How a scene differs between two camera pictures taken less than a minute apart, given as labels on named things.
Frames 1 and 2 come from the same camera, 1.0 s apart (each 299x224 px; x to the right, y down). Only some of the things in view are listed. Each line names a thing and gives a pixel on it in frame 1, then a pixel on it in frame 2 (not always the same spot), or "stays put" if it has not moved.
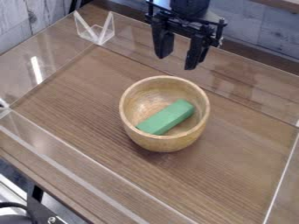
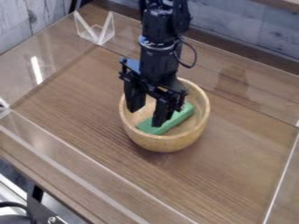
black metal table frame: x=39 y=214 stays put
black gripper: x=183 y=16 to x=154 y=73
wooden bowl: x=163 y=114 stays put
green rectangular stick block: x=156 y=123 stays put
